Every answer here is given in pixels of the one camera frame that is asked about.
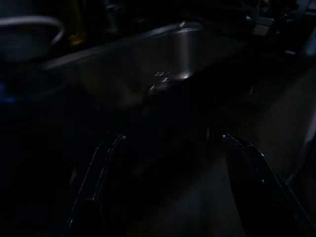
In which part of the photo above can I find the yellow oil bottle green cap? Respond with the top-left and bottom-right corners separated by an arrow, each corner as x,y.
63,0 -> 88,49

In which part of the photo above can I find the grey water filter canister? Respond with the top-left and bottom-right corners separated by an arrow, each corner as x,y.
0,0 -> 66,64

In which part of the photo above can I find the small steel sink bowl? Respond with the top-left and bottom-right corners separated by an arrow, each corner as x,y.
147,70 -> 195,96

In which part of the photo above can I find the stainless steel sink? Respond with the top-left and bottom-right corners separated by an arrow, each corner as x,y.
40,21 -> 250,112

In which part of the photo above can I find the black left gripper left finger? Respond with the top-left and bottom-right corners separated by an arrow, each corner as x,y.
61,134 -> 127,237

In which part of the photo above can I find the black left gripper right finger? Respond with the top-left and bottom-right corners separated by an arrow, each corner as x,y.
221,134 -> 316,237

